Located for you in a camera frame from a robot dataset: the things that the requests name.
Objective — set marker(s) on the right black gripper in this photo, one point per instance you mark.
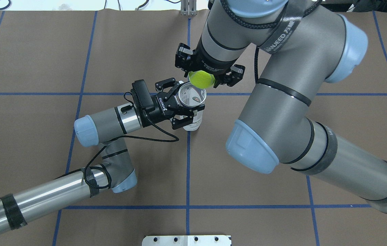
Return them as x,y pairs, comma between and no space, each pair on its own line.
211,63

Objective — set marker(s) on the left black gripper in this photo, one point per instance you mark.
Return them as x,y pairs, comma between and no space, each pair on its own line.
158,110

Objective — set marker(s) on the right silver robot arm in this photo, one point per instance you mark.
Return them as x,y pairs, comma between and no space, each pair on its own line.
309,45

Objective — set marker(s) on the white camera stand pedestal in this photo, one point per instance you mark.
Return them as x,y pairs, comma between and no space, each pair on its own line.
187,240

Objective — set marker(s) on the aluminium frame post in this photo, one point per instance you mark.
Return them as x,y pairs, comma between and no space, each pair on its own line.
189,8

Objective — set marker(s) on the white tennis ball can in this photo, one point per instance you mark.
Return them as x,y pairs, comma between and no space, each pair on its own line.
192,96

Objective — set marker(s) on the yellow Wilson tennis ball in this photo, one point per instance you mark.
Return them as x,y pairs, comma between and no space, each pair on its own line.
201,79

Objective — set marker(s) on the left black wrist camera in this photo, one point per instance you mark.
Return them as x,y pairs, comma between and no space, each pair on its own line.
141,96

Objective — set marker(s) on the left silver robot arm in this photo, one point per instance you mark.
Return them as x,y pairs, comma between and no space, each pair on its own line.
37,144

